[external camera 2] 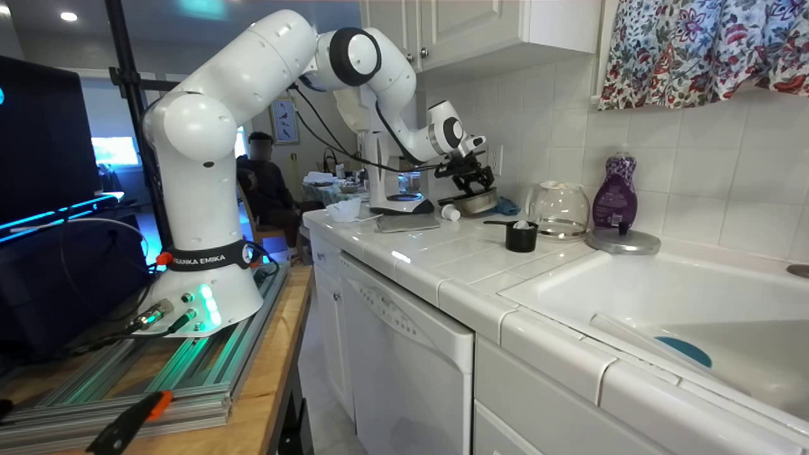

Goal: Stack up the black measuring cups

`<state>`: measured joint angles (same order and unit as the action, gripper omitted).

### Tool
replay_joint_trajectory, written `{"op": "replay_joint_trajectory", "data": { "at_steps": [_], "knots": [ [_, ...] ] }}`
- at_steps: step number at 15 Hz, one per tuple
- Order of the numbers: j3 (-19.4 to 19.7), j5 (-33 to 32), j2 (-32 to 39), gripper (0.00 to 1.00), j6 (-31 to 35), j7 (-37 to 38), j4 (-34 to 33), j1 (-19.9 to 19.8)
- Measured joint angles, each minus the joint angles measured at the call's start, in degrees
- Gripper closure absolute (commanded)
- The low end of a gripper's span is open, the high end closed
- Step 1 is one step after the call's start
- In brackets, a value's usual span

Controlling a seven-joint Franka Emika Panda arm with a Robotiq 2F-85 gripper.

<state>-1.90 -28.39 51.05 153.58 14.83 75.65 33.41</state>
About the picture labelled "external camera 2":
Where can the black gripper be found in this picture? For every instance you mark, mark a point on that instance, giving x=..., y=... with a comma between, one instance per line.
x=470, y=167

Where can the small black measuring cup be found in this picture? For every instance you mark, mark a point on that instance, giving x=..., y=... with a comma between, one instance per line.
x=521, y=237

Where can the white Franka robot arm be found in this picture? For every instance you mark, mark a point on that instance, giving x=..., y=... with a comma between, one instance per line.
x=203, y=167

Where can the dark round pan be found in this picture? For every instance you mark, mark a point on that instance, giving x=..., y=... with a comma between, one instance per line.
x=479, y=205

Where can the white coffee maker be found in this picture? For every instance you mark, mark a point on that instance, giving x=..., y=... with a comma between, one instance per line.
x=402, y=203

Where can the glass coffee carafe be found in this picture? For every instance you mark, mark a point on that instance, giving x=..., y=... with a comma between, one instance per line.
x=560, y=210

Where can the white bowl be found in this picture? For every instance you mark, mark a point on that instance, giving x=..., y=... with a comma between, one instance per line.
x=344, y=210

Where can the purple soap bottle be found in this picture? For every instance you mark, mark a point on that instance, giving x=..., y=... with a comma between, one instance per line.
x=614, y=203

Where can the silver round cabinet knob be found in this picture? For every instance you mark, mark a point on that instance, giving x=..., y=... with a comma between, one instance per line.
x=409, y=57
x=422, y=52

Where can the white dishwasher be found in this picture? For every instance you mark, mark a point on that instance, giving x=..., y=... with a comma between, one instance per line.
x=404, y=363

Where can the seated person in dark clothes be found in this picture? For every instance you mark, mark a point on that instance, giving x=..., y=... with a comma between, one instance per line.
x=267, y=189

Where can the white double sink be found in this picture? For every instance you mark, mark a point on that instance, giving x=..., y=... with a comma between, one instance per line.
x=672, y=293

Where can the white sink base cabinet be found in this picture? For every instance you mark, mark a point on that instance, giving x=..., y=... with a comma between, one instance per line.
x=540, y=404

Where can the floral window curtain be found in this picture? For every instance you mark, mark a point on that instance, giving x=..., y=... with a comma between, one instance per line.
x=690, y=52

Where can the teal plastic lid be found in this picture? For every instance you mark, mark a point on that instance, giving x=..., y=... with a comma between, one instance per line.
x=686, y=349

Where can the wooden table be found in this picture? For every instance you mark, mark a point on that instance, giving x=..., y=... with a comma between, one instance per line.
x=268, y=379

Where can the black vertical pole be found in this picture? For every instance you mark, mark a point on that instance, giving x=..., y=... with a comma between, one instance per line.
x=128, y=76

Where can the black equipment case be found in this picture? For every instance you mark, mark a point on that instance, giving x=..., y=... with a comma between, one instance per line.
x=58, y=287

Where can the dark computer monitor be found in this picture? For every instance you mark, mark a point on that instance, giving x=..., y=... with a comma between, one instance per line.
x=42, y=135

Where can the white wall cabinet door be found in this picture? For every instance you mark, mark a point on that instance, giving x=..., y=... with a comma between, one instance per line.
x=392, y=25
x=470, y=20

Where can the aluminium base frame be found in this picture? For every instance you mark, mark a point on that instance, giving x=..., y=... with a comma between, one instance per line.
x=192, y=370

